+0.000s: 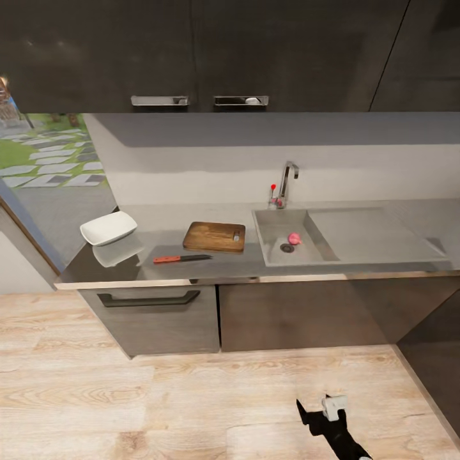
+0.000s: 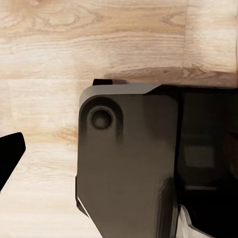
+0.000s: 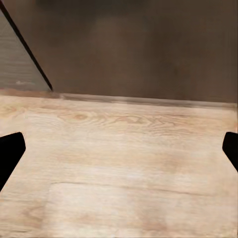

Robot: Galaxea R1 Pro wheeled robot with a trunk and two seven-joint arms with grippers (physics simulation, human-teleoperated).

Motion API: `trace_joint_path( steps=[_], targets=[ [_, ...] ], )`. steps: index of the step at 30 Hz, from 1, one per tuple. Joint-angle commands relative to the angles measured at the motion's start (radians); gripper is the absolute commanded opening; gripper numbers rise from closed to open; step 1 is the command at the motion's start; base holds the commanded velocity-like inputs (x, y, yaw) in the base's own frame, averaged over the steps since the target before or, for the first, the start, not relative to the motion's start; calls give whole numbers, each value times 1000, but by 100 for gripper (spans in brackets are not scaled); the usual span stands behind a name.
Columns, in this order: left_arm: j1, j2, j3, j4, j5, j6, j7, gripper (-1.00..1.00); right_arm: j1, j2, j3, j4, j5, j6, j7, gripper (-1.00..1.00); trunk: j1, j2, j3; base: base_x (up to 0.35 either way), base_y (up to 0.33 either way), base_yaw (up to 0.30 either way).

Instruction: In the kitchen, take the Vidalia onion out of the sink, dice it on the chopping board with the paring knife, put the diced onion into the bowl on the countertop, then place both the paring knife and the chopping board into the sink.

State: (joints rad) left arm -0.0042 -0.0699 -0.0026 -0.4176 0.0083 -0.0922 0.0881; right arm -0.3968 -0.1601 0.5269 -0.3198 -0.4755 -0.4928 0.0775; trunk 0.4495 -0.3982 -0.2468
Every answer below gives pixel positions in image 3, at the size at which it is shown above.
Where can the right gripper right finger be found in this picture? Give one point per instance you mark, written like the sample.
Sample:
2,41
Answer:
230,148

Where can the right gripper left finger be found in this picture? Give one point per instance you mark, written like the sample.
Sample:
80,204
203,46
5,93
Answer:
12,148

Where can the dishwasher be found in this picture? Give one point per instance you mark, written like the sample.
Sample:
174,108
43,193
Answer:
18,67

